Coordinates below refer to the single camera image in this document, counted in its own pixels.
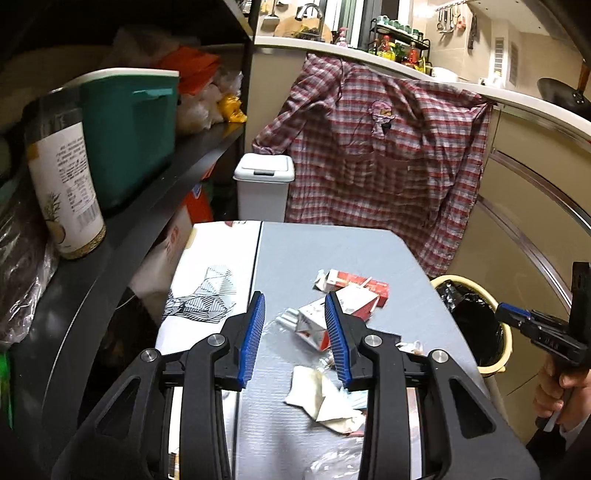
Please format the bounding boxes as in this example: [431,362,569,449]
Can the white tissue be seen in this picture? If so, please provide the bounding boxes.
[284,366,369,435]

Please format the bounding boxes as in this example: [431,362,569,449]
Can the black metal shelf unit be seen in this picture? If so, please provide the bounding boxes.
[0,0,256,480]

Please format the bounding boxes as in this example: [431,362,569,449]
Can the hanging kitchen utensils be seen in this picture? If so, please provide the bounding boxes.
[436,4,465,34]

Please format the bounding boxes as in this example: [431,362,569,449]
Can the yellow wastebasket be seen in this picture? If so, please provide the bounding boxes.
[429,274,513,377]

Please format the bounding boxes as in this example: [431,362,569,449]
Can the beige cabinet front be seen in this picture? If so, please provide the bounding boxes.
[443,106,591,446]

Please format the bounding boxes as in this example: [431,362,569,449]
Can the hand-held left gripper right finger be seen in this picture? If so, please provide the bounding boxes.
[323,292,541,480]

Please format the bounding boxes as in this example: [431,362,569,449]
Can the white orange cardboard box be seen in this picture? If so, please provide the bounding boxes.
[131,185,215,315]

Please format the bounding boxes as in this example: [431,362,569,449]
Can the white kitchen countertop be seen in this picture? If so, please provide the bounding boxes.
[254,36,591,141]

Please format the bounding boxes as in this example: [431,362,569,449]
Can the black bin liner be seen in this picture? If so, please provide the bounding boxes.
[434,279,505,368]

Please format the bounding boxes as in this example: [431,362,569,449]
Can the person's right forearm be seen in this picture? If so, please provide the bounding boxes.
[526,401,591,480]

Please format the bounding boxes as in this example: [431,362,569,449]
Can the black spice rack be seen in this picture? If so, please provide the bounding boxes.
[368,16,432,73]

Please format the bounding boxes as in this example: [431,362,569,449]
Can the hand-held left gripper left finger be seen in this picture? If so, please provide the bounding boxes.
[51,292,267,480]

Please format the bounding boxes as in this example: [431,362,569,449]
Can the red carton box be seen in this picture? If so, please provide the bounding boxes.
[315,269,391,308]

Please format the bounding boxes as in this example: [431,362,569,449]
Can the clear plastic wrapper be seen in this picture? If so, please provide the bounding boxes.
[302,436,366,480]

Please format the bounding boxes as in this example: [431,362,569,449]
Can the black wok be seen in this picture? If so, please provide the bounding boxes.
[537,65,591,116]

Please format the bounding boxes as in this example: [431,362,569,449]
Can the white torn paper carton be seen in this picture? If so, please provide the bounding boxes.
[335,285,380,321]

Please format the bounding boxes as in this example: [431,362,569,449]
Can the wooden cutting board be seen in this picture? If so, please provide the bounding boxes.
[273,16,333,42]

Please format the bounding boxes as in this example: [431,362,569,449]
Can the white lidded trash bin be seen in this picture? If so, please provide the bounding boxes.
[233,154,295,222]

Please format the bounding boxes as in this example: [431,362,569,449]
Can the clear plastic bag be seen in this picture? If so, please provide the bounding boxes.
[0,180,58,344]

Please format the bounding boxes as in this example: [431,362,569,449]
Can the white cylindrical canister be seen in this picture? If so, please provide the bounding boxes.
[24,88,107,260]

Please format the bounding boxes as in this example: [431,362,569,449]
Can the orange plastic bag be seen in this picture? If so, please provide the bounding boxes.
[157,46,221,95]

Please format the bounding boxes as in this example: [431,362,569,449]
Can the yellow plastic bag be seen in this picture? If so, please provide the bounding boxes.
[217,93,247,124]

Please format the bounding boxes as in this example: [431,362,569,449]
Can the white geometric printed mat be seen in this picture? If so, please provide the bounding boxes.
[154,222,263,480]

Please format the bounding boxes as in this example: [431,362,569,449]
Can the red plaid shirt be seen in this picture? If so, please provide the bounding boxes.
[252,52,494,278]

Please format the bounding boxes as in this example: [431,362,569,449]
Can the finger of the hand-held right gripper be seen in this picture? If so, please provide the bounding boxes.
[496,302,533,326]

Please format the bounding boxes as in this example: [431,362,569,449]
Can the white red cigarette pack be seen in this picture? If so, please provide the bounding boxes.
[295,300,334,352]

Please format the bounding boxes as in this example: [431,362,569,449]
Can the row of sauce bottles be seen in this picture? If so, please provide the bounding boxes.
[369,17,426,70]

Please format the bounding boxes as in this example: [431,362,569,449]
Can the teal storage box white lid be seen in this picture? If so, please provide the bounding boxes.
[62,68,180,210]

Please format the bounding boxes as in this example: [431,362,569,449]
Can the person's right hand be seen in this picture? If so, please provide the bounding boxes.
[534,356,588,418]

